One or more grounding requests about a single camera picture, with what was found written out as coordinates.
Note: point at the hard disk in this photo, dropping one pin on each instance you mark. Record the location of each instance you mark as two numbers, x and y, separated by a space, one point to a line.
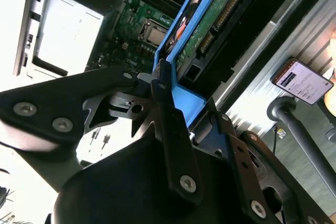
223 11

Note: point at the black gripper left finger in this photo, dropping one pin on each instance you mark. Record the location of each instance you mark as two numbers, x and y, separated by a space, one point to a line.
52 95

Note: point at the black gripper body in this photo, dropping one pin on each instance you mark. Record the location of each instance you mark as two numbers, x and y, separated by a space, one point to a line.
118 187

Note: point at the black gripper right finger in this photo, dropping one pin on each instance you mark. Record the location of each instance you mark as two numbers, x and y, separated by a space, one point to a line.
236 155

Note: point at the person's bare hand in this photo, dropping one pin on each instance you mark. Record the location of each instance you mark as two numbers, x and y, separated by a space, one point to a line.
332 103

